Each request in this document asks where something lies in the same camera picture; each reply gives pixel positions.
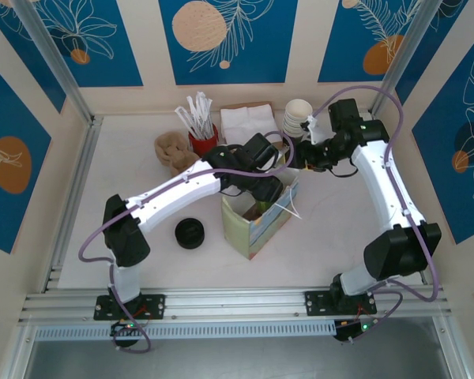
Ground white wrapped straw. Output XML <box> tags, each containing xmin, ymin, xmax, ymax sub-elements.
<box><xmin>203</xmin><ymin>98</ymin><xmax>214</xmax><ymax>135</ymax></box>
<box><xmin>196</xmin><ymin>92</ymin><xmax>207</xmax><ymax>138</ymax></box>
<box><xmin>186</xmin><ymin>95</ymin><xmax>201</xmax><ymax>139</ymax></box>
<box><xmin>174</xmin><ymin>105</ymin><xmax>197</xmax><ymax>137</ymax></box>

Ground aluminium table side rail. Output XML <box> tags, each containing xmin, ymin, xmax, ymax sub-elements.
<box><xmin>42</xmin><ymin>116</ymin><xmax>103</xmax><ymax>295</ymax></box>

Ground grey slotted cable duct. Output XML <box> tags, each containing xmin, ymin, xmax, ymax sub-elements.
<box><xmin>33</xmin><ymin>318</ymin><xmax>337</xmax><ymax>343</ymax></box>

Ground stack of white napkins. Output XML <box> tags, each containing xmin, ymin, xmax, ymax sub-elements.
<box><xmin>220</xmin><ymin>101</ymin><xmax>280</xmax><ymax>148</ymax></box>

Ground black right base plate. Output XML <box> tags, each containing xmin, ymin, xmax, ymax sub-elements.
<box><xmin>304</xmin><ymin>290</ymin><xmax>378</xmax><ymax>317</ymax></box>

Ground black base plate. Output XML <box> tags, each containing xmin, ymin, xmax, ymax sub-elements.
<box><xmin>93</xmin><ymin>294</ymin><xmax>167</xmax><ymax>321</ymax></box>
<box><xmin>304</xmin><ymin>290</ymin><xmax>378</xmax><ymax>317</ymax></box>

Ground aluminium mounting rail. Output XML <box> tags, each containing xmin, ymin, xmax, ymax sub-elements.
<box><xmin>17</xmin><ymin>286</ymin><xmax>457</xmax><ymax>327</ymax></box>

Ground red straw holder cup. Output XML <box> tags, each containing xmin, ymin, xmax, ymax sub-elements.
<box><xmin>188</xmin><ymin>122</ymin><xmax>219</xmax><ymax>158</ymax></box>

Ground black controller board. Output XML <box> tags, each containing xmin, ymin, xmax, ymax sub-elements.
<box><xmin>333</xmin><ymin>318</ymin><xmax>375</xmax><ymax>345</ymax></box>
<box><xmin>109</xmin><ymin>319</ymin><xmax>138</xmax><ymax>349</ymax></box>

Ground stack of pulp cup carriers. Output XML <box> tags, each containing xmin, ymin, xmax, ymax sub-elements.
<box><xmin>154</xmin><ymin>132</ymin><xmax>201</xmax><ymax>179</ymax></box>

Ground white napkin stack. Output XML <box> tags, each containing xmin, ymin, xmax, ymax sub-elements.
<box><xmin>220</xmin><ymin>103</ymin><xmax>277</xmax><ymax>142</ymax></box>

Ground stack of white paper cups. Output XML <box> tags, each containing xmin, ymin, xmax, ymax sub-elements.
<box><xmin>282</xmin><ymin>98</ymin><xmax>314</xmax><ymax>140</ymax></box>

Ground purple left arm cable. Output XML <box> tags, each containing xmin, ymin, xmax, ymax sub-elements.
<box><xmin>80</xmin><ymin>132</ymin><xmax>293</xmax><ymax>354</ymax></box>

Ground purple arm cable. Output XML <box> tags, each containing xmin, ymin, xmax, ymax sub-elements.
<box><xmin>80</xmin><ymin>132</ymin><xmax>293</xmax><ymax>354</ymax></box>
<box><xmin>310</xmin><ymin>85</ymin><xmax>443</xmax><ymax>340</ymax></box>

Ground aluminium frame post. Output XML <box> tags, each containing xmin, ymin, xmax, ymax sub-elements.
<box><xmin>13</xmin><ymin>0</ymin><xmax>103</xmax><ymax>127</ymax></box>
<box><xmin>371</xmin><ymin>0</ymin><xmax>446</xmax><ymax>119</ymax></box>

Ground stack of black cup lids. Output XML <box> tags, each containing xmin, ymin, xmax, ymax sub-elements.
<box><xmin>173</xmin><ymin>216</ymin><xmax>205</xmax><ymax>250</ymax></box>

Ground floral paper gift bag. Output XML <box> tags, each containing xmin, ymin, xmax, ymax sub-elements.
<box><xmin>220</xmin><ymin>133</ymin><xmax>306</xmax><ymax>261</ymax></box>

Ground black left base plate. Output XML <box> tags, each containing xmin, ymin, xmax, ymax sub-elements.
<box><xmin>93</xmin><ymin>294</ymin><xmax>167</xmax><ymax>321</ymax></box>

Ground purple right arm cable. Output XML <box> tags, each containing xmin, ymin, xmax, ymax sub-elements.
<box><xmin>310</xmin><ymin>85</ymin><xmax>443</xmax><ymax>340</ymax></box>

